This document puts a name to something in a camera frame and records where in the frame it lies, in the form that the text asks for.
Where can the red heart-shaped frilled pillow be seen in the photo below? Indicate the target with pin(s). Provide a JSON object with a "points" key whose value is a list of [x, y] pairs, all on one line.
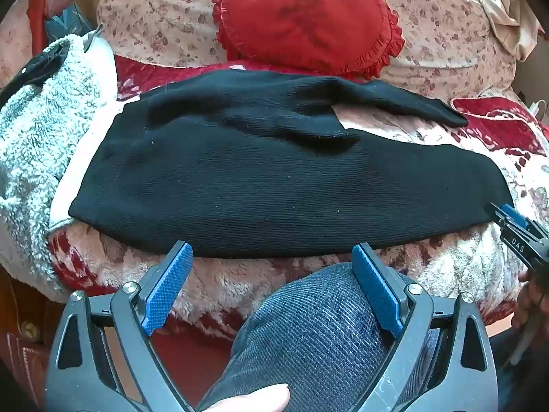
{"points": [[309, 21]]}

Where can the teal plastic bag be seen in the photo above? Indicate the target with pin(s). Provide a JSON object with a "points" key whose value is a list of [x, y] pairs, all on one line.
{"points": [[64, 21]]}

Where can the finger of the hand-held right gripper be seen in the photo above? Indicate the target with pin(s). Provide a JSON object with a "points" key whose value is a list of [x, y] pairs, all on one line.
{"points": [[512, 215]]}

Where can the pink floral pillow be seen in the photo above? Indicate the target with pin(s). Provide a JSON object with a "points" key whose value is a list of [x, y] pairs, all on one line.
{"points": [[171, 17]]}

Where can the person's left hand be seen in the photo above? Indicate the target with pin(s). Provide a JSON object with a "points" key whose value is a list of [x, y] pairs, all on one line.
{"points": [[251, 399]]}

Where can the beige cloth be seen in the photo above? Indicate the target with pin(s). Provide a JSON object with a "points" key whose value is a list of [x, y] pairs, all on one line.
{"points": [[510, 21]]}

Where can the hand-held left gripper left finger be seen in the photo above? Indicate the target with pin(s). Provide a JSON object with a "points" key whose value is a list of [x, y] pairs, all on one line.
{"points": [[165, 292]]}

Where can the brown wooden furniture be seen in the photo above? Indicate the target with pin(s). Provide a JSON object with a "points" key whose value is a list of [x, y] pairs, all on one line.
{"points": [[21, 334]]}

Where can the red and white fleece blanket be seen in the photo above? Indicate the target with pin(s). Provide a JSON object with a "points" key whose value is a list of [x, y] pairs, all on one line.
{"points": [[450, 261]]}

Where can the black pants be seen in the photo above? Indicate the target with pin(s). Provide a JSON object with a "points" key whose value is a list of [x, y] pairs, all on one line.
{"points": [[266, 180]]}

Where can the person's right hand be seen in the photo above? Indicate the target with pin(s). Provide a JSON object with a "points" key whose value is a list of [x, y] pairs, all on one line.
{"points": [[524, 304]]}

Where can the grey-white fleece garment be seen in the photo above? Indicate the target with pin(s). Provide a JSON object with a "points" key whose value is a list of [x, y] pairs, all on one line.
{"points": [[34, 146]]}

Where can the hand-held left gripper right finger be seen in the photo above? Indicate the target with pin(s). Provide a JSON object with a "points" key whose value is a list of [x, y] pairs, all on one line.
{"points": [[379, 292]]}

